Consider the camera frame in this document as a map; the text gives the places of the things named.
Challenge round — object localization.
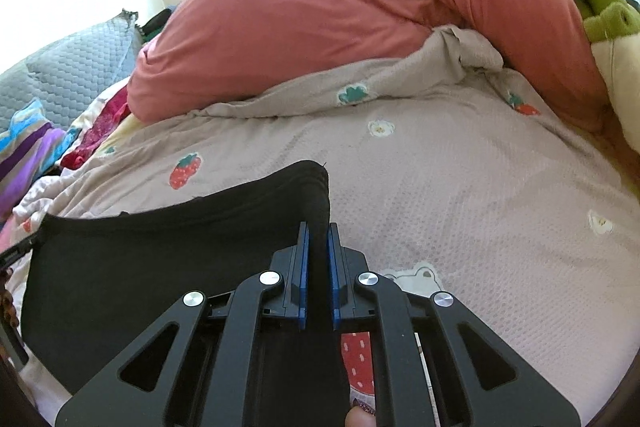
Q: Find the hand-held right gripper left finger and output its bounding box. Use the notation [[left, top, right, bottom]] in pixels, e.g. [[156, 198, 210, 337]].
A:
[[55, 222, 311, 427]]

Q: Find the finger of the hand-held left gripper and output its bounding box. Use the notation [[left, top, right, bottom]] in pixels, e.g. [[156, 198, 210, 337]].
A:
[[0, 234, 40, 270]]

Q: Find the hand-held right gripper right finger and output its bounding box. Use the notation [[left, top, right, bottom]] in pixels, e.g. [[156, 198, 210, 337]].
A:
[[326, 222, 581, 427]]

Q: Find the black garment with orange cuffs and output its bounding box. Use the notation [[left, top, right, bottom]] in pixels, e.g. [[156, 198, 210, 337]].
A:
[[20, 159, 351, 427]]

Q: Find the purple striped cloth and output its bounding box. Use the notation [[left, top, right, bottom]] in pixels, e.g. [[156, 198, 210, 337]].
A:
[[0, 99, 81, 218]]

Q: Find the person's foot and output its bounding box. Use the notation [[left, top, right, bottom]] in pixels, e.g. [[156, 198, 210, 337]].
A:
[[345, 399, 379, 427]]

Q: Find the pink cartoon-print bedsheet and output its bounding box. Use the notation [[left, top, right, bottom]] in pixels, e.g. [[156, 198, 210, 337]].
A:
[[0, 24, 640, 427]]

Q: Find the red cloth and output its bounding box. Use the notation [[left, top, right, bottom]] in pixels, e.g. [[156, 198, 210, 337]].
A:
[[60, 89, 133, 170]]

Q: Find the grey quilted pillow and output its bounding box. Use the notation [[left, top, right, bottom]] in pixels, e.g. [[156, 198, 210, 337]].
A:
[[0, 9, 146, 142]]

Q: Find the pink duvet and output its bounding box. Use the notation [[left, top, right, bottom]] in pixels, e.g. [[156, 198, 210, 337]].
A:
[[127, 0, 616, 132]]

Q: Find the cream fleece sheet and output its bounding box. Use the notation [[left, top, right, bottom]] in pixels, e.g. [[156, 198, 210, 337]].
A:
[[592, 37, 640, 145]]

